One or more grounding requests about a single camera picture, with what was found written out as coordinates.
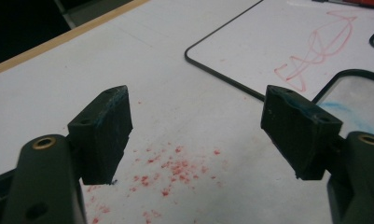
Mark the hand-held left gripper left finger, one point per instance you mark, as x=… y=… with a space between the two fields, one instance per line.
x=100 y=137

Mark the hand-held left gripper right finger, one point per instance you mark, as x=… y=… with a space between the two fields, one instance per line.
x=299 y=137

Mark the black-rimmed paddle whiteboard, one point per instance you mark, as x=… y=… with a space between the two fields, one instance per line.
x=253 y=46

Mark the white marker pen red cap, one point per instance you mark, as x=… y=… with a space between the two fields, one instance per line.
x=362 y=2

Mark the white table cover sheet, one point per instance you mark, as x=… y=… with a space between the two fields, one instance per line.
x=113 y=62

